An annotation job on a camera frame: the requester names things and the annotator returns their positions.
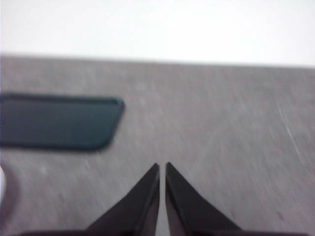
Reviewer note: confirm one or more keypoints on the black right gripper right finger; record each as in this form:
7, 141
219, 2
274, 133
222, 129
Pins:
187, 211

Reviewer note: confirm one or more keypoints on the black rectangular tray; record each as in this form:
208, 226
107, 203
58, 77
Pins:
56, 123

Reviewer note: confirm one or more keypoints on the grey round plate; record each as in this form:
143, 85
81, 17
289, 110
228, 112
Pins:
2, 182

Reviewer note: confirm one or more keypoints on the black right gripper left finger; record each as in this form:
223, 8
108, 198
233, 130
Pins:
140, 211

